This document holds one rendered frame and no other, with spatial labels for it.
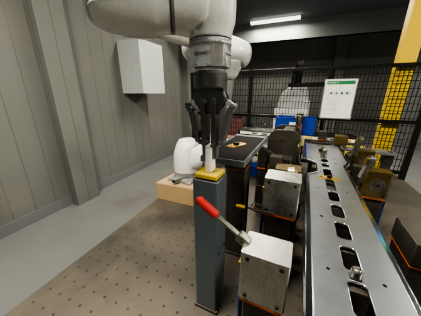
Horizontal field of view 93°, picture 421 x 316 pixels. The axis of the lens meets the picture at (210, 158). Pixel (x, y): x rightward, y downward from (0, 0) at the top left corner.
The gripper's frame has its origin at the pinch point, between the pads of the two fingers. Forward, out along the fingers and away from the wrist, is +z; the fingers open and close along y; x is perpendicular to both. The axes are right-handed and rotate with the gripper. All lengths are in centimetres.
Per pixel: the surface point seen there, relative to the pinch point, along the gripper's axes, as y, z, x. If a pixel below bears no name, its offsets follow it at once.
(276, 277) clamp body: 19.3, 16.1, -13.5
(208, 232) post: 1.2, 19.8, -3.5
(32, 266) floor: -165, 119, 11
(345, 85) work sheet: 47, -21, 150
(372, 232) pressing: 40.4, 19.1, 13.8
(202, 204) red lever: 3.2, 6.5, -10.9
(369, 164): 47, 12, 53
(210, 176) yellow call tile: 1.3, 3.7, -3.0
